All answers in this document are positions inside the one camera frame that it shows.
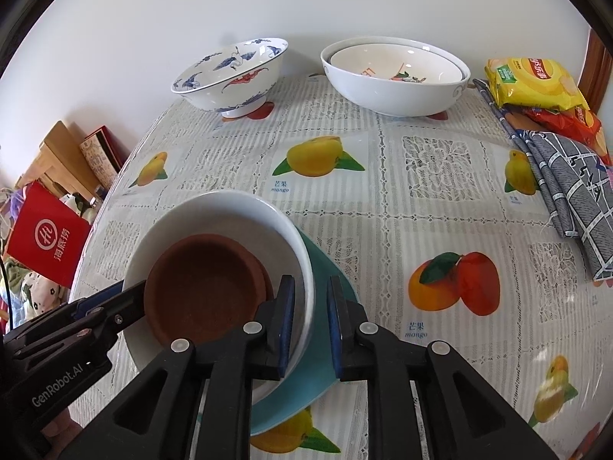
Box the person's left hand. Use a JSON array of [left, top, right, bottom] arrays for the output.
[[43, 409, 82, 453]]

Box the patterned red book box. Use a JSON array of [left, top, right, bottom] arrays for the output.
[[79, 126, 126, 190]]

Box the brown clay dish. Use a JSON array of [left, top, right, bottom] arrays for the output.
[[143, 234, 273, 345]]

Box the large white bowl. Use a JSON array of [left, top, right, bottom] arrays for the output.
[[320, 36, 470, 117]]

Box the wooden side shelf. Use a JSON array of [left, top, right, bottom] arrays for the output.
[[15, 120, 102, 202]]

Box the teal bowl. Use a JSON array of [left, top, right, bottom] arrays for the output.
[[251, 236, 359, 435]]

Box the red paper bag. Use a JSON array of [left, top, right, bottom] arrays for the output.
[[7, 182, 90, 288]]

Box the red chip bag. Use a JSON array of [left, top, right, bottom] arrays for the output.
[[521, 106, 612, 166]]

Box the fruit print tablecloth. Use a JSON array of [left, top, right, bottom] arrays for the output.
[[73, 75, 612, 459]]

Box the lemon print inner bowl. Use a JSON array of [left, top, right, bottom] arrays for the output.
[[329, 44, 464, 84]]

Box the brown wooden door frame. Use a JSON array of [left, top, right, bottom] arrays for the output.
[[579, 29, 612, 112]]

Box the blue crane pattern bowl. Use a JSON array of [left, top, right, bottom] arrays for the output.
[[170, 38, 289, 120]]

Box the yellow chip bag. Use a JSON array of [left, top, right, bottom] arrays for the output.
[[484, 57, 589, 111]]

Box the grey checked folded cloth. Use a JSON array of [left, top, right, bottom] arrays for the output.
[[473, 79, 612, 281]]

